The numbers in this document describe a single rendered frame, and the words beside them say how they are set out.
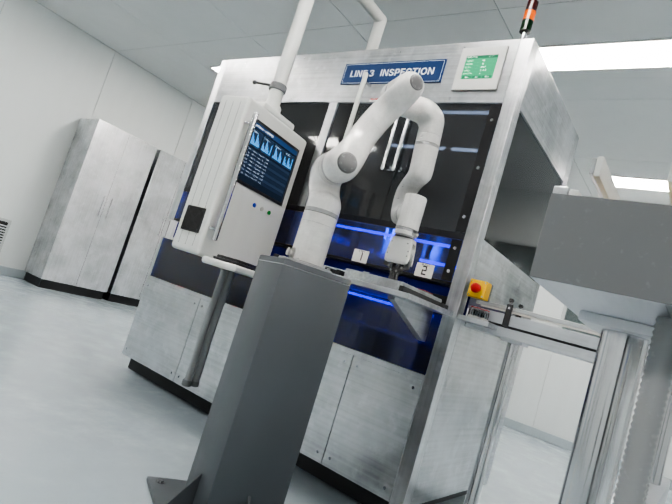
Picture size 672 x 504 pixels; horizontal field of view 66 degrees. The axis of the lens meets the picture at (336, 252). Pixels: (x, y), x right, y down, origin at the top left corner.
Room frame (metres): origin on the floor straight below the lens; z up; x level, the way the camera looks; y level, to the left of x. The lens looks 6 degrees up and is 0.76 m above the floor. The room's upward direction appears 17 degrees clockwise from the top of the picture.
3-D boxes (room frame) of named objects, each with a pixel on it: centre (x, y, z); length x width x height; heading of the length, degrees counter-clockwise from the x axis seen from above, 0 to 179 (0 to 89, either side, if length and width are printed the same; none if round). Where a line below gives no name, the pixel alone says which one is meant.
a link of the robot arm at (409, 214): (1.90, -0.22, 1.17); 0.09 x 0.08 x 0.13; 20
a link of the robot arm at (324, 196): (1.81, 0.10, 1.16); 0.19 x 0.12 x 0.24; 20
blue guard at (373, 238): (2.73, 0.28, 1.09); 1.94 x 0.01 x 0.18; 53
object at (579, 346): (2.03, -0.91, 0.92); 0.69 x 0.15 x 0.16; 53
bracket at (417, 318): (2.03, -0.34, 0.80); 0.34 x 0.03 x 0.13; 143
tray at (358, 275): (2.05, -0.26, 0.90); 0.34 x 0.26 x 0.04; 142
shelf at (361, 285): (2.19, -0.15, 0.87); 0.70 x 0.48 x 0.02; 53
